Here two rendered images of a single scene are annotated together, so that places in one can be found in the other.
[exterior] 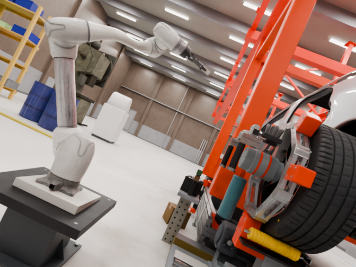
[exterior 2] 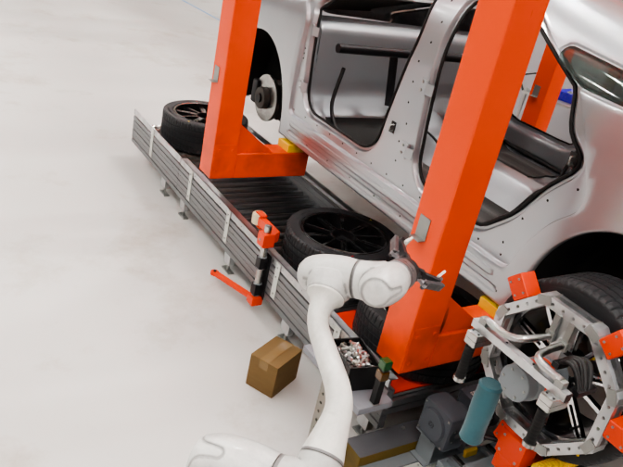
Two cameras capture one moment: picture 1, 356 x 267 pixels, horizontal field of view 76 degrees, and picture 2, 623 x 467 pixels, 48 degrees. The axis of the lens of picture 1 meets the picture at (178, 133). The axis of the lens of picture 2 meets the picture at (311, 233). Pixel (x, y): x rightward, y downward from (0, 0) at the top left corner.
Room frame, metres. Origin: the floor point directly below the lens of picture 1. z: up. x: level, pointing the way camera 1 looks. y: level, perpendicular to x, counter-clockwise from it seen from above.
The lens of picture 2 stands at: (0.33, 1.51, 2.17)
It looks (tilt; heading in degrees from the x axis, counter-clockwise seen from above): 25 degrees down; 318
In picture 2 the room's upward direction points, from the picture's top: 13 degrees clockwise
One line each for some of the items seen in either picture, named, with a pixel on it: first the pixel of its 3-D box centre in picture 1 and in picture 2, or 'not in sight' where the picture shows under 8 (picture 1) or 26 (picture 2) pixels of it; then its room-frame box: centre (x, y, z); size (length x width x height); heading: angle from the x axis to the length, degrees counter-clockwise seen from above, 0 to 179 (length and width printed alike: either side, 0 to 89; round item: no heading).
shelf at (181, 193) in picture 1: (188, 193); (346, 374); (1.92, -0.29, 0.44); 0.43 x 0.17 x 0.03; 174
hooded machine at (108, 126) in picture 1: (113, 117); not in sight; (7.10, 2.03, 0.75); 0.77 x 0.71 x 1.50; 179
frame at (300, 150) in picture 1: (272, 169); (548, 373); (1.26, -0.56, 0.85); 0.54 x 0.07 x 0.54; 174
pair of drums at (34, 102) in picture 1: (50, 107); not in sight; (4.75, 2.64, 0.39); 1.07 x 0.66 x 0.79; 86
